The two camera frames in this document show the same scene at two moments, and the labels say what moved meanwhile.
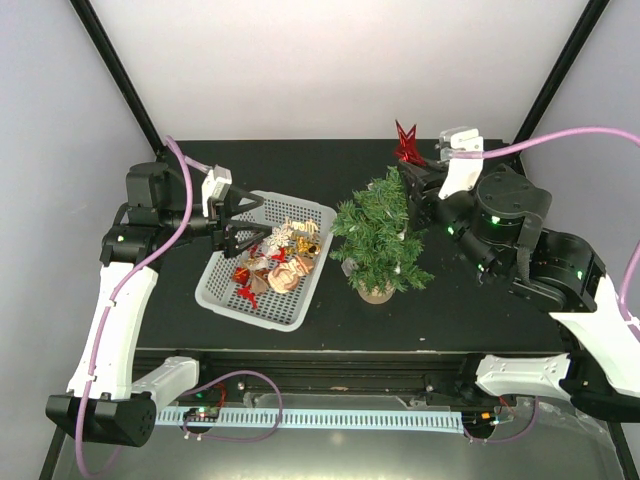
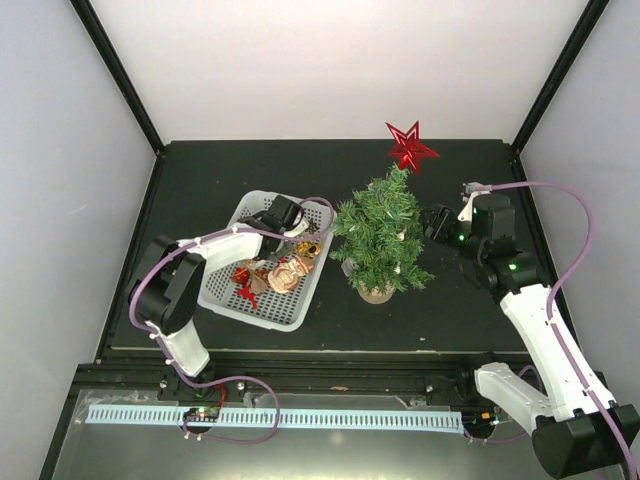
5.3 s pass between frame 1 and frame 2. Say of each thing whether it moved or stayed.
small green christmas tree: stayed
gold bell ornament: stayed
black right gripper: moved
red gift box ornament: stayed
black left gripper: moved
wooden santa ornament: stayed
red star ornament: moved
